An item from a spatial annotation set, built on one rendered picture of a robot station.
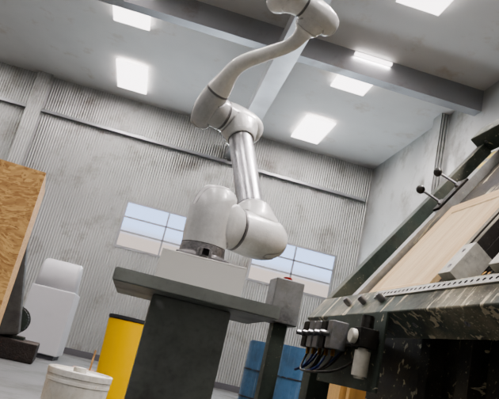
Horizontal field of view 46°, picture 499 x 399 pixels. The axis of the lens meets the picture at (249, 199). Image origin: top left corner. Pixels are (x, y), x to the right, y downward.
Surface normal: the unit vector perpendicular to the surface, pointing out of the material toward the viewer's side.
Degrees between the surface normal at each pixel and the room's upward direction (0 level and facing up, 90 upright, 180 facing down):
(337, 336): 90
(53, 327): 90
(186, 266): 90
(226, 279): 90
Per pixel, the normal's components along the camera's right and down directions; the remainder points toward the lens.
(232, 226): 0.61, -0.05
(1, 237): 0.34, -0.18
